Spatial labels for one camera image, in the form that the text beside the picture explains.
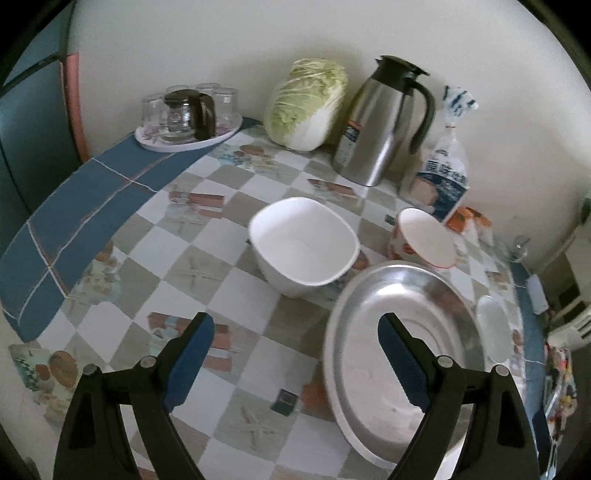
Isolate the glass teapot with black handle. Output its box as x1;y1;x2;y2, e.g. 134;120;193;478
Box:
163;89;217;140

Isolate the blue door with orange edge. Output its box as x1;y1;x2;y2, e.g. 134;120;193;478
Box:
0;14;89;217

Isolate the napa cabbage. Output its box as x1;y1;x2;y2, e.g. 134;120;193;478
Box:
263;58;349;151

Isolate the checkered printed tablecloth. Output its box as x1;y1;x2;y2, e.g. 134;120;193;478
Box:
0;117;555;480

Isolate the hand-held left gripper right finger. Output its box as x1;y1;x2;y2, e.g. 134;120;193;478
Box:
377;312;541;480

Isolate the white floral tray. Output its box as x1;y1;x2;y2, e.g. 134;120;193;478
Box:
135;113;243;153

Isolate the white power adapter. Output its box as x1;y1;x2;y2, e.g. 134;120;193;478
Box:
526;274;549;315

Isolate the white square bowl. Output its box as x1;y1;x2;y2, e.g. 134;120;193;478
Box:
248;197;361;298

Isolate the colourful printed cloth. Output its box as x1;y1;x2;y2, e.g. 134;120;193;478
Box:
545;344;578;444

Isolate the bagged bread loaf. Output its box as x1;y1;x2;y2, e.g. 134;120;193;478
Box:
402;85;478;224

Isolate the small clear cup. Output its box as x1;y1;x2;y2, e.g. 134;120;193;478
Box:
510;235;532;261

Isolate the small white dish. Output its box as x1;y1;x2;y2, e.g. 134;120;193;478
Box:
475;295;511;363

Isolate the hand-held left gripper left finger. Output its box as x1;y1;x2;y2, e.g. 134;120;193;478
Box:
53;312;215;480

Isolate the stainless steel thermos jug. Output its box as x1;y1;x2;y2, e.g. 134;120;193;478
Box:
332;55;437;186

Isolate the red patterned bowl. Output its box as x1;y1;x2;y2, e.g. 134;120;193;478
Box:
387;208;458;269

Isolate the small black square chip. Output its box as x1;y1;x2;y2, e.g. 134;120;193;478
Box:
271;388;297;415

